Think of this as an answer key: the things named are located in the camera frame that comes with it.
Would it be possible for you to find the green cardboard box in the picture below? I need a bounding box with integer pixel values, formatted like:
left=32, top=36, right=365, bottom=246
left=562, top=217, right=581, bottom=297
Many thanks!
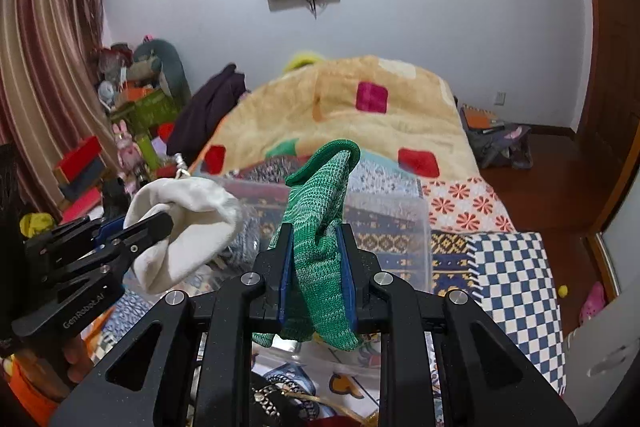
left=108, top=90, right=182, bottom=135

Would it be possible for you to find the dark purple jacket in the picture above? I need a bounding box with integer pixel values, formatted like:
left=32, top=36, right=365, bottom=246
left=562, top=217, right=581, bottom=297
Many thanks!
left=167, top=63, right=246, bottom=164

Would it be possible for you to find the white sock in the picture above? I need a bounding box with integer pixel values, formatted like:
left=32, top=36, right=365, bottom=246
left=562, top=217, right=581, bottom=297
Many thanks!
left=124, top=176, right=243, bottom=294

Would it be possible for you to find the patchwork patterned bed sheet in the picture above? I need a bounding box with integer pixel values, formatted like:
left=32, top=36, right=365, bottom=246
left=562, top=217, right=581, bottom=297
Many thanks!
left=79, top=156, right=569, bottom=427

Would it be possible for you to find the person left hand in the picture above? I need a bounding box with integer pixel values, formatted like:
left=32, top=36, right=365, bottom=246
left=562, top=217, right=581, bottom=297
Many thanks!
left=63, top=336, right=93, bottom=384

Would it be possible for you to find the pink rabbit doll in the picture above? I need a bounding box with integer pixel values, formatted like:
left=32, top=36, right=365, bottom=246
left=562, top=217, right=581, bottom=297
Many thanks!
left=112, top=119, right=143, bottom=176

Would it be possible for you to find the beige fleece blanket with squares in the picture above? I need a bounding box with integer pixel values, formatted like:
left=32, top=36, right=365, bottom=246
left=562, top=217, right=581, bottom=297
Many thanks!
left=196, top=55, right=478, bottom=181

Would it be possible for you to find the green knitted glove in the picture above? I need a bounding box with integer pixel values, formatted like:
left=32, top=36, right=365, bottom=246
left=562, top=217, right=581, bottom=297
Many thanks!
left=279, top=140, right=360, bottom=351

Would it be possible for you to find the clear plastic storage box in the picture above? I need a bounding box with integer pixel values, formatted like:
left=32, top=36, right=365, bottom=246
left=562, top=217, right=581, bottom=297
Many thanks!
left=121, top=173, right=434, bottom=377

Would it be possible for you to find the grey plush toy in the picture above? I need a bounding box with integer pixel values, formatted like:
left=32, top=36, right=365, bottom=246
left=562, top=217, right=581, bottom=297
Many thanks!
left=127, top=39, right=191, bottom=105

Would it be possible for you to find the brown wooden door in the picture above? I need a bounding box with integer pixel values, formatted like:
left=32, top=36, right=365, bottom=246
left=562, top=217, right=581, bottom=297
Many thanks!
left=578, top=0, right=639, bottom=255

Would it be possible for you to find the striped brown curtain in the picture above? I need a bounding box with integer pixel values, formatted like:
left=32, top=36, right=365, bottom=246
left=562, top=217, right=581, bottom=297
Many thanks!
left=1, top=0, right=117, bottom=215

